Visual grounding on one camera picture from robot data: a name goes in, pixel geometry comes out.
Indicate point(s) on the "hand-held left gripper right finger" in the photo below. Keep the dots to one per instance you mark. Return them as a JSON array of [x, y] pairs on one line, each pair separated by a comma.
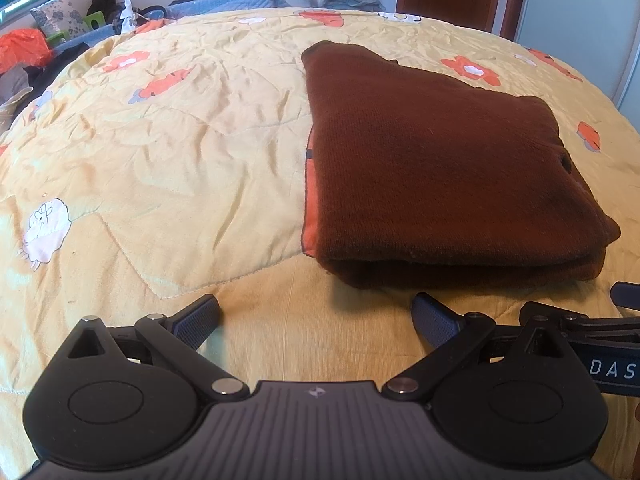
[[434, 321]]

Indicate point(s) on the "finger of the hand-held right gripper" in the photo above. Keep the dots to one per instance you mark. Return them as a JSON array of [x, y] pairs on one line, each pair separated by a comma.
[[585, 327], [627, 295]]

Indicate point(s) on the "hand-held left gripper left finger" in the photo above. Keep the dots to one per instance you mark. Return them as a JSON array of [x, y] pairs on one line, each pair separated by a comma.
[[197, 319]]

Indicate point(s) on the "brown knit sweater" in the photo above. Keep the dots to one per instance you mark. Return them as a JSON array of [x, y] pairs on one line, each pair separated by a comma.
[[430, 170]]

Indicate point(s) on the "dark and grey clothes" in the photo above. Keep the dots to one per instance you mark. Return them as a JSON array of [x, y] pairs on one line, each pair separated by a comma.
[[30, 85]]

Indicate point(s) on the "yellow floral quilt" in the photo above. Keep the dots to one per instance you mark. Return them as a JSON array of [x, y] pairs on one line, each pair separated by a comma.
[[175, 170]]

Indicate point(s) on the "white wardrobe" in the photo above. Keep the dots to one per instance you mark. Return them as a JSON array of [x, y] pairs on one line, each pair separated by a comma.
[[585, 15]]

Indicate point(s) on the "white plastic bag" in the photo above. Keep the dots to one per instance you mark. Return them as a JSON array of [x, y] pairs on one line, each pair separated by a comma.
[[125, 17]]

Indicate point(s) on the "dark blue round object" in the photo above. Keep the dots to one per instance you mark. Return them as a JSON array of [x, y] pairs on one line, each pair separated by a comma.
[[152, 11]]

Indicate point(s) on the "green plastic stool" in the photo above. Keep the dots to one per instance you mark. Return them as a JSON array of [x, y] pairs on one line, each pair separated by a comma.
[[94, 21]]

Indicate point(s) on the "orange plastic bag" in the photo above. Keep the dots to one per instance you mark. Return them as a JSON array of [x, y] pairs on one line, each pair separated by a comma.
[[22, 50]]

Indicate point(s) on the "blue quilted blanket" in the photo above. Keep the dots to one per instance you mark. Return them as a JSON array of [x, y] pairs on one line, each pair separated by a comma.
[[240, 0]]

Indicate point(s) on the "grey floral pillow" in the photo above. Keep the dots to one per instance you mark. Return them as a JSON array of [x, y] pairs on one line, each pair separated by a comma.
[[62, 17]]

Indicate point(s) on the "white window frame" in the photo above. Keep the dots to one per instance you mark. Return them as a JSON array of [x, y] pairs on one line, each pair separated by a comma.
[[22, 7]]

